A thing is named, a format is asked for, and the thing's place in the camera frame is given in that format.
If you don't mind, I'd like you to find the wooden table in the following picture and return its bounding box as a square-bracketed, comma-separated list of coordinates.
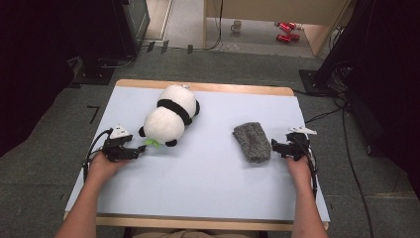
[62, 78, 330, 232]

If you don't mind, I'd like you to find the black floor cable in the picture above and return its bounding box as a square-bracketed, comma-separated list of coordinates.
[341, 105, 374, 238]
[304, 106, 346, 125]

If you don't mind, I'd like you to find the person's right hand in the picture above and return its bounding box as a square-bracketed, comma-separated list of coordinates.
[286, 156, 313, 186]

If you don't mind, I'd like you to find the grey fuzzy cloth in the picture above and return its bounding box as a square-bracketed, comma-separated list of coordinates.
[232, 121, 272, 164]

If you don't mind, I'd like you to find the hand-held gripper cable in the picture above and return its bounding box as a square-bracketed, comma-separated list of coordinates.
[296, 137, 319, 199]
[82, 129, 113, 182]

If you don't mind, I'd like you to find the panda plush toy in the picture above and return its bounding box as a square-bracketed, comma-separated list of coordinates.
[138, 83, 201, 149]

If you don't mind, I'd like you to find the left hand-held gripper cable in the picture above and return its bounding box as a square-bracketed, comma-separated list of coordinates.
[82, 129, 113, 182]

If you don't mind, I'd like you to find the black hanging cable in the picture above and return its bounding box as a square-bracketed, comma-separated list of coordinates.
[203, 0, 224, 52]

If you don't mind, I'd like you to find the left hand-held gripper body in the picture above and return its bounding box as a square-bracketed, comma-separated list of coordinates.
[102, 123, 134, 163]

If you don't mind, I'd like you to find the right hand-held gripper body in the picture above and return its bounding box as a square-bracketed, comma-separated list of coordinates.
[286, 126, 318, 163]

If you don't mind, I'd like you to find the black cabinet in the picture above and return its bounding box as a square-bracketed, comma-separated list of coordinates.
[112, 0, 152, 58]

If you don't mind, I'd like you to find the person's left hand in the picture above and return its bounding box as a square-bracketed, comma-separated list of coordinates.
[86, 155, 130, 181]

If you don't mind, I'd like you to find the right hand-held gripper cable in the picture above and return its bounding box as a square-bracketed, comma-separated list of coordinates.
[296, 137, 319, 199]

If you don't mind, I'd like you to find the light wooden shelf unit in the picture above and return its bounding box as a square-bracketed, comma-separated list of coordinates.
[202, 0, 352, 58]

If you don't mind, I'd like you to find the black stand base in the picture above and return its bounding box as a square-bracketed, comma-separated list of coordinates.
[71, 58, 115, 86]
[298, 68, 339, 97]

